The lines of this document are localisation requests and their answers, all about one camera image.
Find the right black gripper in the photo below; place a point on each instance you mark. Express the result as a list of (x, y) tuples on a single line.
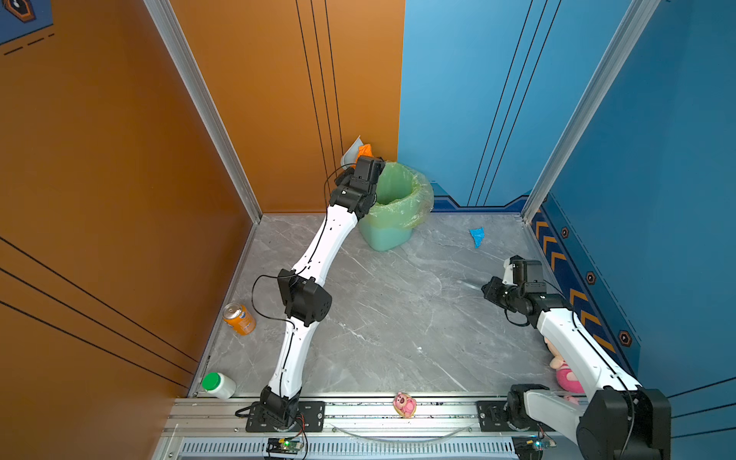
[(490, 291)]

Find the blue paper scrap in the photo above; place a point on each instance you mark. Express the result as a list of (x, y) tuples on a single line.
[(478, 236)]

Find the left green circuit board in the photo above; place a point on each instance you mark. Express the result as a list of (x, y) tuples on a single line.
[(284, 447)]

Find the orange soda can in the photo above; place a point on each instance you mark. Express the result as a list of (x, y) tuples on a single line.
[(237, 317)]

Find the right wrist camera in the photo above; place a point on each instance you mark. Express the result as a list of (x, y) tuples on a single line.
[(508, 276)]

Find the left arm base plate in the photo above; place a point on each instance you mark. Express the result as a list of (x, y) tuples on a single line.
[(309, 415)]

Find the green trash bin with bag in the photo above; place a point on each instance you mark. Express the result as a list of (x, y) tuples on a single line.
[(405, 199)]

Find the white bottle green cap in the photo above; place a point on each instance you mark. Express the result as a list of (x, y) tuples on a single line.
[(219, 385)]

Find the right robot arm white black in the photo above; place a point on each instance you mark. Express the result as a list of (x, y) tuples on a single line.
[(620, 419)]

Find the orange paper scrap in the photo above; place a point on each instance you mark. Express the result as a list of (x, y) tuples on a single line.
[(365, 151)]

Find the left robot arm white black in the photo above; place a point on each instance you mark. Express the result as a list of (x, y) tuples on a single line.
[(302, 290)]

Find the right green circuit board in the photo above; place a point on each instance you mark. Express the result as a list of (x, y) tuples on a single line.
[(530, 448)]

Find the plush doll pink dress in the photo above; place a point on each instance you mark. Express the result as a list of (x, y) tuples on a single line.
[(566, 379)]

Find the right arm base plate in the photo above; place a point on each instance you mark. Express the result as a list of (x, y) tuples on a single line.
[(496, 416)]

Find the teal plastic dustpan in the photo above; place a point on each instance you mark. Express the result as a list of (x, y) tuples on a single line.
[(351, 155)]

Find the green circuit board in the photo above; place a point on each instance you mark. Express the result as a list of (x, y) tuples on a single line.
[(530, 448), (284, 447)]

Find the pink pig toy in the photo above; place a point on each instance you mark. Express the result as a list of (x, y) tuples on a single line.
[(405, 405)]

